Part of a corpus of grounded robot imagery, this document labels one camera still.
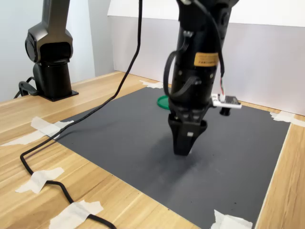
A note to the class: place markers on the white masking tape piece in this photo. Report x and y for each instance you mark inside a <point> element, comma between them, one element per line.
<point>228,221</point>
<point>39,180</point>
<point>283,117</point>
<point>47,128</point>
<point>152,84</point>
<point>74,213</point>

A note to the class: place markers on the dark grey mat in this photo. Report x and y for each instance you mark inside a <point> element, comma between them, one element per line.
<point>119,133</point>

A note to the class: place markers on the round green lid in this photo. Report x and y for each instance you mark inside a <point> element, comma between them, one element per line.
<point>163,102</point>

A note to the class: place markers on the white foam partition board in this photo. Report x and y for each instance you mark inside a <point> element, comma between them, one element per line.
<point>262,71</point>
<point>147,47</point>

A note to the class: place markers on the small gripper camera board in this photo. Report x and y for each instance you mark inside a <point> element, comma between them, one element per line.
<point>228,101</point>

